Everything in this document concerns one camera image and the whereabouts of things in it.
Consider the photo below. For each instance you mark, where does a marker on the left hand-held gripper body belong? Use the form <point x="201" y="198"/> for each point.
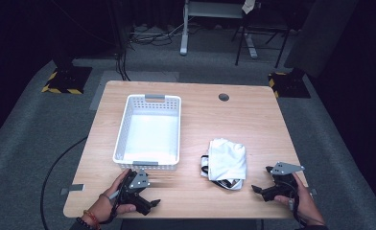
<point x="135" y="196"/>

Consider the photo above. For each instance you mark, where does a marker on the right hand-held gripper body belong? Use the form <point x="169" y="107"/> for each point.
<point x="282" y="185"/>

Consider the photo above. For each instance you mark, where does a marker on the white plastic basket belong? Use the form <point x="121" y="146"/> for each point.
<point x="151" y="134"/>

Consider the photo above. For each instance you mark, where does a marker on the white garment black trim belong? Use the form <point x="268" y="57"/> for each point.
<point x="227" y="159"/>

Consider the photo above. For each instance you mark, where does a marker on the person's right hand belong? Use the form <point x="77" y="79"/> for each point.
<point x="306" y="204"/>

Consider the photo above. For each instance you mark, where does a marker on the person's left hand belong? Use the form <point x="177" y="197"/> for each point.
<point x="104" y="207"/>

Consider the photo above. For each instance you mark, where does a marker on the black yellow striped stand base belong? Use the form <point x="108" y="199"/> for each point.
<point x="288" y="85"/>
<point x="68" y="81"/>

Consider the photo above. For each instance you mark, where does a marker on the white-legged grey desk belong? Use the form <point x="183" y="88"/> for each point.
<point x="184" y="38"/>

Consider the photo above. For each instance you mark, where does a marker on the dark grey leaning panel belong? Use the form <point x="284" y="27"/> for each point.
<point x="320" y="35"/>

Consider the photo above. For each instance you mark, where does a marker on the white paper sheet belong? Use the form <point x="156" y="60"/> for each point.
<point x="248" y="6"/>

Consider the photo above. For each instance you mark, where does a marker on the grey metal table bracket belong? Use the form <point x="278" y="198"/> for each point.
<point x="313" y="191"/>
<point x="72" y="188"/>

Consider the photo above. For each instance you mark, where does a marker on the black metal chair frame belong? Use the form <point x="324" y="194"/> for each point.
<point x="240" y="48"/>

